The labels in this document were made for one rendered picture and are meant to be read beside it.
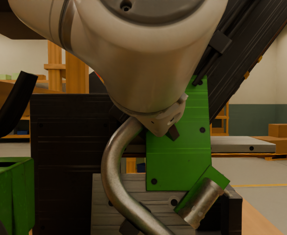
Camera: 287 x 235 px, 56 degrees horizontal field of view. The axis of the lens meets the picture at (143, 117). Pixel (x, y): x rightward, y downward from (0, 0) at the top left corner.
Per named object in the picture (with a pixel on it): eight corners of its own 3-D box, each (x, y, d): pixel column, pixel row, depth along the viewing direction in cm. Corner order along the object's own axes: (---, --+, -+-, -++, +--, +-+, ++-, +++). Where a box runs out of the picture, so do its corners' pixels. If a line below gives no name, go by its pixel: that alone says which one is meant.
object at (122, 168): (127, 204, 86) (126, 97, 85) (120, 258, 56) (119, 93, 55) (69, 204, 86) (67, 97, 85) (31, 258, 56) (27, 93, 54)
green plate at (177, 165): (202, 188, 54) (197, 88, 59) (213, 191, 46) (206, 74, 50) (144, 188, 54) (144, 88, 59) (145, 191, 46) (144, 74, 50)
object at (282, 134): (288, 152, 696) (288, 123, 693) (313, 158, 618) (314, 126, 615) (246, 154, 670) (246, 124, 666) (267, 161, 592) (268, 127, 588)
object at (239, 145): (247, 146, 76) (247, 135, 76) (276, 158, 60) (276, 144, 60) (108, 147, 76) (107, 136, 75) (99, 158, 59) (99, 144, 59)
